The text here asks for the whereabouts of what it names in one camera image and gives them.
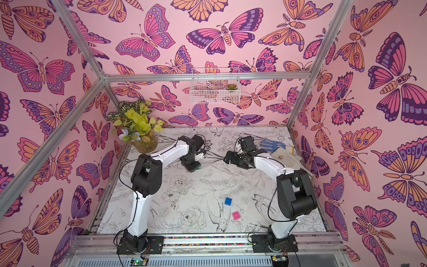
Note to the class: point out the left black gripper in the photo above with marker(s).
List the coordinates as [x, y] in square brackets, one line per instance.
[188, 168]

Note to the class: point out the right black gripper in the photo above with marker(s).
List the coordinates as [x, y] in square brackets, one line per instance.
[232, 158]

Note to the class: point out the green lego brick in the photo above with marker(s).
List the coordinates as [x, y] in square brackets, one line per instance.
[197, 166]

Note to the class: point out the blue lego brick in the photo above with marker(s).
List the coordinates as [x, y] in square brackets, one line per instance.
[228, 201]

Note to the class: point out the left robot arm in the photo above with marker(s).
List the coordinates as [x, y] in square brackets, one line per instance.
[146, 181]

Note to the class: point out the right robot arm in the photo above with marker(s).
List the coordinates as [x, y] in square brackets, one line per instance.
[294, 191]

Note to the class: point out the pink lego brick right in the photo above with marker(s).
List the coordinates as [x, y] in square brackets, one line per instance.
[236, 216]

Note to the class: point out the blue work glove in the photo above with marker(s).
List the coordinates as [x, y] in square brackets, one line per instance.
[271, 146]

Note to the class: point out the white work glove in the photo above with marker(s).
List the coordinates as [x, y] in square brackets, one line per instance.
[291, 161]

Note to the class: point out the small succulent in basket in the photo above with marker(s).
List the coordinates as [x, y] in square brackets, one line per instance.
[232, 87]

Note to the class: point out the potted green plant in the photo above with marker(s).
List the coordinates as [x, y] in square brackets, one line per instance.
[134, 124]

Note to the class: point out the white wire basket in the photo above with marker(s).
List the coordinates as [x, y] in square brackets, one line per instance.
[209, 84]

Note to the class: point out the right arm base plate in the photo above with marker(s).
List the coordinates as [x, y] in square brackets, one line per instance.
[262, 243]

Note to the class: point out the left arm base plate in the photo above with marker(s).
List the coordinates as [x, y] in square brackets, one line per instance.
[155, 244]

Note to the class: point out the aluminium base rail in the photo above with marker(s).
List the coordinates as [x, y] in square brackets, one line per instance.
[211, 250]

